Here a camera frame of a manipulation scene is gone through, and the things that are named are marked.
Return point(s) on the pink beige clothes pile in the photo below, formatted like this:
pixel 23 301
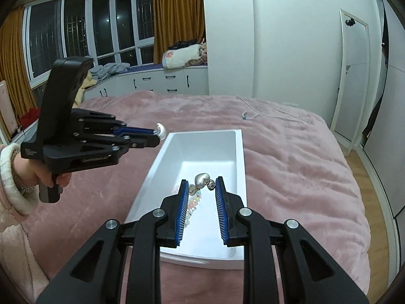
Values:
pixel 203 51

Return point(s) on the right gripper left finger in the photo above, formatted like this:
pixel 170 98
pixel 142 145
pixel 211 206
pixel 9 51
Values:
pixel 121 262

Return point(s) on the person's left hand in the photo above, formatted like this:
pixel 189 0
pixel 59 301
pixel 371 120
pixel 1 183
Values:
pixel 29 173

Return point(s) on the large window frame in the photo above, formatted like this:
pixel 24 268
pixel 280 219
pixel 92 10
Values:
pixel 109 31

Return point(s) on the grey clothes pile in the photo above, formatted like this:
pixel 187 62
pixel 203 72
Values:
pixel 101 72

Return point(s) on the pink plush bed blanket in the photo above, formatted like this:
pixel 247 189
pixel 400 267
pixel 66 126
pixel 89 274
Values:
pixel 294 169

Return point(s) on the mustard yellow curtain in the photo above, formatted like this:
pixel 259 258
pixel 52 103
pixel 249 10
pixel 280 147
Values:
pixel 176 20

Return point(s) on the white window bench cabinets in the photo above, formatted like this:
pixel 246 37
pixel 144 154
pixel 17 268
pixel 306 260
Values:
pixel 189 81

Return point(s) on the left mustard curtain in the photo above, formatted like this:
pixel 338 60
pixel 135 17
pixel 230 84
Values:
pixel 13 69

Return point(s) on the silver heart pendant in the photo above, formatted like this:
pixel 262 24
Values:
pixel 200 181

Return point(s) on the pink chair back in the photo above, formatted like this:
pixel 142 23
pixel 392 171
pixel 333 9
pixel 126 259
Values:
pixel 7 111

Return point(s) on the white wardrobe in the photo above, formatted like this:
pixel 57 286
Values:
pixel 285 51

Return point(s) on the white floral rolled blanket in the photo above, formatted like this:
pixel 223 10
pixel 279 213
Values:
pixel 183 57

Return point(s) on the yellow blanket on bench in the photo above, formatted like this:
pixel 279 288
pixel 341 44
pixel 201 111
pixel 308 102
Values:
pixel 88 82

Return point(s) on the red cloth on bench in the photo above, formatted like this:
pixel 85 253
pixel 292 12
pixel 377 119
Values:
pixel 29 117

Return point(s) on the pink fleece sleeve forearm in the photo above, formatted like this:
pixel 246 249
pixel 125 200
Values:
pixel 17 202

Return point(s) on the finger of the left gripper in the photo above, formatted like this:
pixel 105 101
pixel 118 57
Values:
pixel 99 123
pixel 95 151

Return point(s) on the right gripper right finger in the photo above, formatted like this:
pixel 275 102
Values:
pixel 283 263

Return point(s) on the white rectangular storage box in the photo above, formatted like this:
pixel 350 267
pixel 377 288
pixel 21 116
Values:
pixel 183 156

